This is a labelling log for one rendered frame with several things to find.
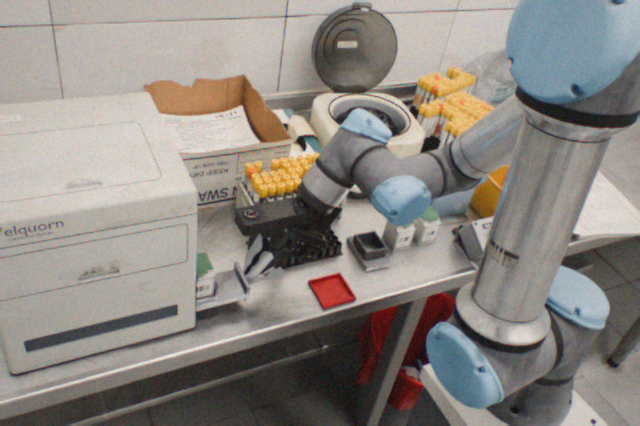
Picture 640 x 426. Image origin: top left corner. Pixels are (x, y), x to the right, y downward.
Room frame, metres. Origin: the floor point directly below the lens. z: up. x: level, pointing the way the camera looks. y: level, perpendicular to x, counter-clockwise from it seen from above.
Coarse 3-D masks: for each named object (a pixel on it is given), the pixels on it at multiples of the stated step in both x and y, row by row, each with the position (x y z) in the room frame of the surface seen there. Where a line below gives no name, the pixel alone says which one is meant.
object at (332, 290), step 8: (312, 280) 0.77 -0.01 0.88; (320, 280) 0.77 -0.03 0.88; (328, 280) 0.78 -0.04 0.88; (336, 280) 0.78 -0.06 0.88; (344, 280) 0.78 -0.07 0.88; (312, 288) 0.75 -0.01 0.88; (320, 288) 0.75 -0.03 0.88; (328, 288) 0.76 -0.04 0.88; (336, 288) 0.76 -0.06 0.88; (344, 288) 0.77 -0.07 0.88; (320, 296) 0.73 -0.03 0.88; (328, 296) 0.74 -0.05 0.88; (336, 296) 0.74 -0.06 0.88; (344, 296) 0.75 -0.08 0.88; (352, 296) 0.75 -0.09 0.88; (320, 304) 0.72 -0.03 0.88; (328, 304) 0.71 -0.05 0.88; (336, 304) 0.72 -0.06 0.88
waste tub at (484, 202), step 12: (504, 168) 1.15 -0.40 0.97; (492, 180) 1.08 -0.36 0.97; (504, 180) 1.16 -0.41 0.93; (480, 192) 1.09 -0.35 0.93; (492, 192) 1.07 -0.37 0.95; (468, 204) 1.11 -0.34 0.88; (480, 204) 1.08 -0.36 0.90; (492, 204) 1.06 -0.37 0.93; (480, 216) 1.07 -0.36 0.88; (492, 216) 1.05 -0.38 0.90
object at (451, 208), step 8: (456, 192) 1.04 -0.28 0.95; (464, 192) 1.05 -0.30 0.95; (472, 192) 1.06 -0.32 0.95; (432, 200) 1.02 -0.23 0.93; (440, 200) 1.02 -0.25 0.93; (448, 200) 1.03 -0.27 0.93; (456, 200) 1.04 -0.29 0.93; (464, 200) 1.05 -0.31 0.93; (440, 208) 1.03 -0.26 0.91; (448, 208) 1.04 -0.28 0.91; (456, 208) 1.05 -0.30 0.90; (464, 208) 1.06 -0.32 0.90; (440, 216) 1.03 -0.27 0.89; (448, 216) 1.04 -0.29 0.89; (456, 216) 1.04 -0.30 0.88; (464, 216) 1.05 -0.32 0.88; (440, 224) 1.01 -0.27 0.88
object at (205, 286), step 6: (210, 270) 0.65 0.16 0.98; (198, 276) 0.64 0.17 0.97; (204, 276) 0.64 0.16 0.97; (210, 276) 0.64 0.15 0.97; (198, 282) 0.63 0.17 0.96; (204, 282) 0.64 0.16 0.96; (210, 282) 0.64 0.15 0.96; (198, 288) 0.63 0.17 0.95; (204, 288) 0.64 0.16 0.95; (210, 288) 0.64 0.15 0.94; (198, 294) 0.63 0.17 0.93; (204, 294) 0.64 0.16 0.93; (210, 294) 0.64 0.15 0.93
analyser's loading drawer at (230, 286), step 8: (224, 272) 0.71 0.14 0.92; (232, 272) 0.72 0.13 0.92; (240, 272) 0.70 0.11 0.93; (216, 280) 0.69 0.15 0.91; (224, 280) 0.69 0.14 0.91; (232, 280) 0.70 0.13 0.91; (240, 280) 0.69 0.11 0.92; (216, 288) 0.65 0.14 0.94; (224, 288) 0.68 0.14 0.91; (232, 288) 0.68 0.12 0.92; (240, 288) 0.68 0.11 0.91; (248, 288) 0.67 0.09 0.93; (216, 296) 0.64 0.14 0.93; (224, 296) 0.66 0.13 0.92; (232, 296) 0.66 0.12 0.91; (240, 296) 0.66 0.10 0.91; (248, 296) 0.67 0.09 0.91; (200, 304) 0.63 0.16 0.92; (208, 304) 0.63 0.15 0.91; (216, 304) 0.64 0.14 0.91
